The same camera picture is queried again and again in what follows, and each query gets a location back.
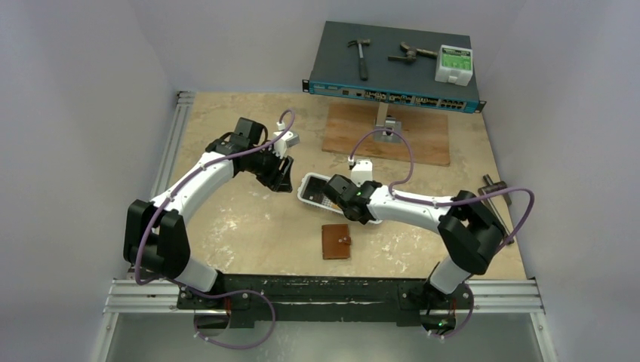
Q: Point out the white green electrical module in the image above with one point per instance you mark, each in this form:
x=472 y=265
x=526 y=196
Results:
x=454 y=65

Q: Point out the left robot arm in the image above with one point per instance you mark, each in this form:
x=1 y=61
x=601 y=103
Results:
x=156 y=239

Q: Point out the silver metal stand bracket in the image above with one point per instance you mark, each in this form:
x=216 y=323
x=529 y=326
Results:
x=388 y=129

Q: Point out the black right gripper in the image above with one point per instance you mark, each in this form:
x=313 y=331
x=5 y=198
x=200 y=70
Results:
x=333 y=188

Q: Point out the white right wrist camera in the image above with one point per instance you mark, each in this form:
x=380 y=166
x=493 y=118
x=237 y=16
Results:
x=361 y=170

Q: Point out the white plastic basket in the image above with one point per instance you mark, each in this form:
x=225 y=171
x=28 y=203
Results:
x=326 y=205

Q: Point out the plywood base board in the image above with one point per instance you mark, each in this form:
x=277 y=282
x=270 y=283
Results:
x=417 y=134

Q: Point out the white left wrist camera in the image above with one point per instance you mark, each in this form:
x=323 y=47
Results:
x=289 y=140

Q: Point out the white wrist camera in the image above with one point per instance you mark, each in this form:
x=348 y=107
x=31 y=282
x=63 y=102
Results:
x=289 y=140
x=361 y=170

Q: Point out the small hammer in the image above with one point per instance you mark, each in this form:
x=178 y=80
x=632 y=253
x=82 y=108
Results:
x=360 y=43

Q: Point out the aluminium frame rail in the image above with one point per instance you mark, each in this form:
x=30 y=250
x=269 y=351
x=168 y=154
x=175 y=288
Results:
x=182 y=111

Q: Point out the brown leather card holder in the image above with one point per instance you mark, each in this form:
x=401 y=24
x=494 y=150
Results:
x=336 y=241

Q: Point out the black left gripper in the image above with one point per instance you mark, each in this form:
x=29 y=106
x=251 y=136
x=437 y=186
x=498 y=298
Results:
x=273 y=179

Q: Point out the blue network switch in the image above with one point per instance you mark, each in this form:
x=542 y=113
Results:
x=383 y=64

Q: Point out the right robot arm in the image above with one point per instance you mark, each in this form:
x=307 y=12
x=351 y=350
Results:
x=470 y=232

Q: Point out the metal T-handle tool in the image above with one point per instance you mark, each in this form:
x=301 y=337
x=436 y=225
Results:
x=497 y=204

